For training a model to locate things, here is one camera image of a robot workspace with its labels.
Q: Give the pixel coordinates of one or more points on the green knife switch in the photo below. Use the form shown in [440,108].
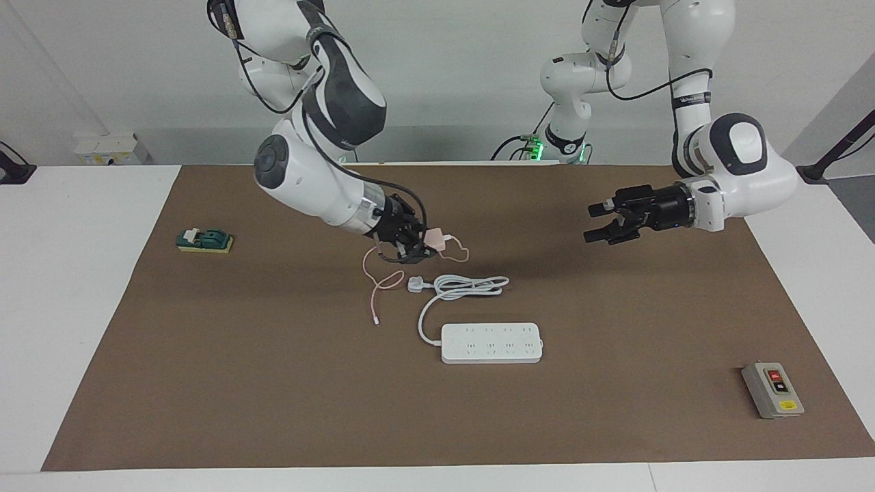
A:
[212,239]

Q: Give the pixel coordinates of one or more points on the white wall outlet box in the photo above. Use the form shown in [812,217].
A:
[109,150]

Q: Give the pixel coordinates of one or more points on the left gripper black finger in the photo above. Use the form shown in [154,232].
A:
[608,234]
[605,207]

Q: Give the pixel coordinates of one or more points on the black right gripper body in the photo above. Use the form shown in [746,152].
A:
[393,219]

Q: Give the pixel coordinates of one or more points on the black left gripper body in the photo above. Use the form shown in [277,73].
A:
[660,208]

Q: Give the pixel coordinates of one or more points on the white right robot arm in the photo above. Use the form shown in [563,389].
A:
[307,178]

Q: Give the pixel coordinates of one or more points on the pink charger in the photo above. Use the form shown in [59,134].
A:
[435,239]

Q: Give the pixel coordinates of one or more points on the white power strip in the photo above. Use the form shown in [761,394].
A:
[492,345]

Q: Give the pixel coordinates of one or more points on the black clamp stand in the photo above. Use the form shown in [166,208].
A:
[813,174]
[17,174]

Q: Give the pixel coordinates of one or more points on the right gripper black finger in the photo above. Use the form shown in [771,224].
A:
[420,224]
[413,255]

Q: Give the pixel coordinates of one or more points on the brown table mat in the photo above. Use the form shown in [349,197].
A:
[273,410]

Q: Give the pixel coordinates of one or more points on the grey on-off switch box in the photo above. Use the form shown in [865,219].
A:
[769,396]

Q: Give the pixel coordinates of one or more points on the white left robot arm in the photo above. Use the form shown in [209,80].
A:
[745,178]

